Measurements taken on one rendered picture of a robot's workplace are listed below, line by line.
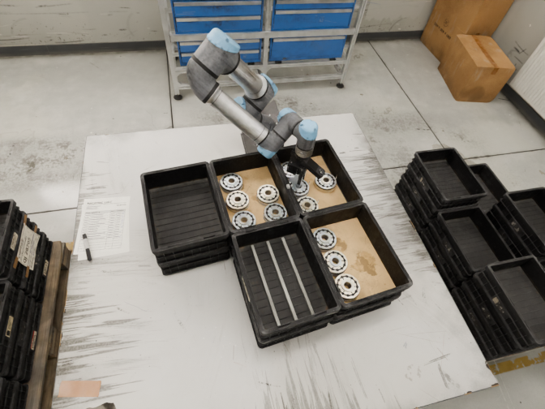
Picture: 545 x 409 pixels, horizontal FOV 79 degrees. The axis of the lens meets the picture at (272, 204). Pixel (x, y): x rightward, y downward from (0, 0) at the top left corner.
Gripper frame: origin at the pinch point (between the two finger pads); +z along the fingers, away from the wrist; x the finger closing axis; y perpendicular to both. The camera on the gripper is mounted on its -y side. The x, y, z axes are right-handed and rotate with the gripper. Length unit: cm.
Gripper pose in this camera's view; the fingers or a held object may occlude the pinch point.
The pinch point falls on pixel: (301, 183)
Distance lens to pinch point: 158.6
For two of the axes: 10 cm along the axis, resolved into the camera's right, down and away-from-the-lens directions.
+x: -3.9, 7.3, -5.6
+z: -0.8, 5.8, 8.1
